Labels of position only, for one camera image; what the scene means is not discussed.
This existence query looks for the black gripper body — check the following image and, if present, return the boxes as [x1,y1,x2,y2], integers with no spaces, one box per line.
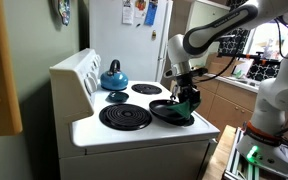
[176,73,194,89]

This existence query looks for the black frying pan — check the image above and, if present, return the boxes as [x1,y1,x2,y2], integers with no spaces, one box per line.
[148,99,196,127]

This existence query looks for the wooden kitchen cabinets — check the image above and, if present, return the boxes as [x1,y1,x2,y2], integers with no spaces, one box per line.
[170,68,288,141]

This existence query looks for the large black coil burner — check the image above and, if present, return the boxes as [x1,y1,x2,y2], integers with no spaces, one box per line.
[98,103,153,132]
[131,83,163,96]

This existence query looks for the cardboard box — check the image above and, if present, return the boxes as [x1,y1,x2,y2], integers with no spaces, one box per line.
[204,52,238,77]

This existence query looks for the dark teal spoon rest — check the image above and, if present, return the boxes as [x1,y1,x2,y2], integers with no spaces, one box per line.
[105,91,130,103]

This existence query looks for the white paper sheet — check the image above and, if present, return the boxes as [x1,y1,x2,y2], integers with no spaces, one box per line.
[232,59,255,79]

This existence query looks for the black white patterned curtain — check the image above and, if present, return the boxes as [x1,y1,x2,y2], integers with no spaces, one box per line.
[217,0,278,83]

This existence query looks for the wooden table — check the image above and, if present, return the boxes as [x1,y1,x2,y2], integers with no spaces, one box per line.
[202,124,238,180]

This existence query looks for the blue paper note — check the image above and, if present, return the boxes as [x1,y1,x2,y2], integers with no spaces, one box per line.
[144,0,159,27]

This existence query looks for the white refrigerator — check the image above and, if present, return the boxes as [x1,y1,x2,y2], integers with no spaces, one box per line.
[88,0,174,84]

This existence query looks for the white electric stove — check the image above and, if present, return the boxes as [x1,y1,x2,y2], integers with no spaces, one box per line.
[48,48,221,180]

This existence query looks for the orange printed paper note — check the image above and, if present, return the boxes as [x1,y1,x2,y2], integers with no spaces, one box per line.
[134,0,148,18]

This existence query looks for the white paper note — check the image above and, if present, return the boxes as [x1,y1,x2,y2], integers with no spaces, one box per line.
[121,0,135,25]

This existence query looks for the bright window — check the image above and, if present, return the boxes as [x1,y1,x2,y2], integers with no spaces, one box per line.
[250,19,288,63]

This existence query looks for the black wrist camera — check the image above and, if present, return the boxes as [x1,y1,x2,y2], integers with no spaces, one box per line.
[189,67,209,77]

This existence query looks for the blue kettle with black handle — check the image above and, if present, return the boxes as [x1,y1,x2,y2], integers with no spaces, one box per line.
[99,59,130,92]

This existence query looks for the black stereo camera bar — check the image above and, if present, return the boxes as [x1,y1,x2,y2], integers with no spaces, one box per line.
[222,34,237,41]

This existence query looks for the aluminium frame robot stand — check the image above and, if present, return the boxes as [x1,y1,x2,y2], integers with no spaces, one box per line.
[223,128,288,180]

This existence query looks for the colourful decorative wall plate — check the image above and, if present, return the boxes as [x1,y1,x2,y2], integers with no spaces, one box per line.
[52,0,72,27]

